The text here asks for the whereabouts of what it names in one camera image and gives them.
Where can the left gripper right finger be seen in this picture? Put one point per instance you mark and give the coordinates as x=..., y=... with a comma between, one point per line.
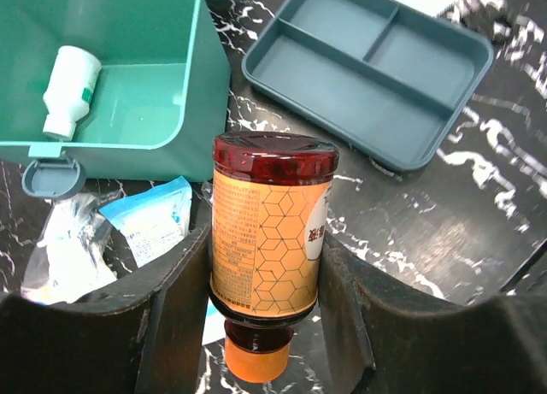
x=383, y=336

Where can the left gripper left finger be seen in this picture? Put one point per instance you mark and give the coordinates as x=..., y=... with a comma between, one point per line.
x=141, y=334

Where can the blue cotton swab packet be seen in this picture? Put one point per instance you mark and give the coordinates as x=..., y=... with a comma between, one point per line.
x=154, y=221

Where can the amber bottle orange label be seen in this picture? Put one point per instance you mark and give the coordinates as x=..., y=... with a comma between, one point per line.
x=271, y=192

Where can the white plastic medicine bottle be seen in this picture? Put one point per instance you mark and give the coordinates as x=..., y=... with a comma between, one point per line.
x=70, y=91

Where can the green medicine box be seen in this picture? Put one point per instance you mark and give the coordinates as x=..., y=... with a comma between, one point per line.
x=159, y=101

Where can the small clear plastic packet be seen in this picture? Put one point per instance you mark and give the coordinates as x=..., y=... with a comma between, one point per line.
x=67, y=261

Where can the dark blue divided tray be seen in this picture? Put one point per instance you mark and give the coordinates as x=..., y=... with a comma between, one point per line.
x=385, y=78

